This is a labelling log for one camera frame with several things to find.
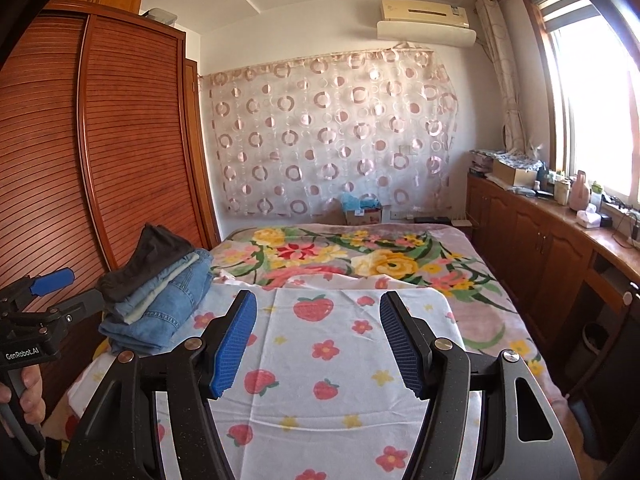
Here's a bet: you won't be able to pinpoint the circle patterned sheer curtain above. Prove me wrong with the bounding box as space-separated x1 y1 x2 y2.
202 47 460 218

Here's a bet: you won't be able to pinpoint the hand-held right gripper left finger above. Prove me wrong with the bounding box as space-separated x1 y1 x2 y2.
70 289 258 480

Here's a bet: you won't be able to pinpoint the brown louvered wooden wardrobe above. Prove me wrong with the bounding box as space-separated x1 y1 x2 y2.
0 0 221 411

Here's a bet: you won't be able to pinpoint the cream wall air conditioner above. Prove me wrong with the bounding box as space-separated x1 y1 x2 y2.
380 0 471 28

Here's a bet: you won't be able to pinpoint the flat cardboard box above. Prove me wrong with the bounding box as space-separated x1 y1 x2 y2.
492 157 545 188

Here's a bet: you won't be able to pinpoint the wooden framed window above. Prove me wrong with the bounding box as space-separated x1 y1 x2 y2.
520 0 640 211

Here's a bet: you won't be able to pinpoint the blue denim folded jeans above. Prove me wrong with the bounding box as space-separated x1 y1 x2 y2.
98 255 215 356

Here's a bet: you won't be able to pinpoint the pink bottle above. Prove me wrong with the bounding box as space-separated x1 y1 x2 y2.
570 171 591 211

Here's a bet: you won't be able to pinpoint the strawberry print white towel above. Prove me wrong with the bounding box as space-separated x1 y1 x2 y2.
65 275 501 480

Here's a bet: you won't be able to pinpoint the white air deflector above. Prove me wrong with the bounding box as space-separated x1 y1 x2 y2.
376 20 477 48

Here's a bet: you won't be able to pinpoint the white tissue box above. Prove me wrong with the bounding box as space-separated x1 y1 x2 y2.
576 204 603 229

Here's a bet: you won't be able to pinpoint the beige patterned window curtain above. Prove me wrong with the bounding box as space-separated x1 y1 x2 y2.
475 0 531 156

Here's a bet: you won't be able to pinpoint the floral pink blanket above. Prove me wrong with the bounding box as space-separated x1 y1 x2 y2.
207 224 571 411

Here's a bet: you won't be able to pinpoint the faded grey-blue folded jeans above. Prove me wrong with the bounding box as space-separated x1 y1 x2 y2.
102 249 203 323

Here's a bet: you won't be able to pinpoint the dark trash bin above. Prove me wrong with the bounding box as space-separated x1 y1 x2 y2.
581 321 610 361

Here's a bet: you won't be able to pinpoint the black chair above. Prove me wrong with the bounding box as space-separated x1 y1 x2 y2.
565 280 640 466

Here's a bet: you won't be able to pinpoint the long wooden cabinet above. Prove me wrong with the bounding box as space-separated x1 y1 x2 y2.
466 170 640 396

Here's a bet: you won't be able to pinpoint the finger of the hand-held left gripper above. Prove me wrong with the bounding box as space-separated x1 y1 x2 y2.
27 267 76 298
47 287 106 328

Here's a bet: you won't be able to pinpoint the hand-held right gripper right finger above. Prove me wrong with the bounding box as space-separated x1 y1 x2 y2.
379 290 568 480

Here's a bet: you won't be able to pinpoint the black pants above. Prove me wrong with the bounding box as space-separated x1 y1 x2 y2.
95 224 196 305

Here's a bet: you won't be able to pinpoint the person's left hand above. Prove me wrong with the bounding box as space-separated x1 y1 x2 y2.
0 360 48 426

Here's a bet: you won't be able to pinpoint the small box with blue cloth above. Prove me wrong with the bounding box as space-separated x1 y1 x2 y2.
341 192 382 211

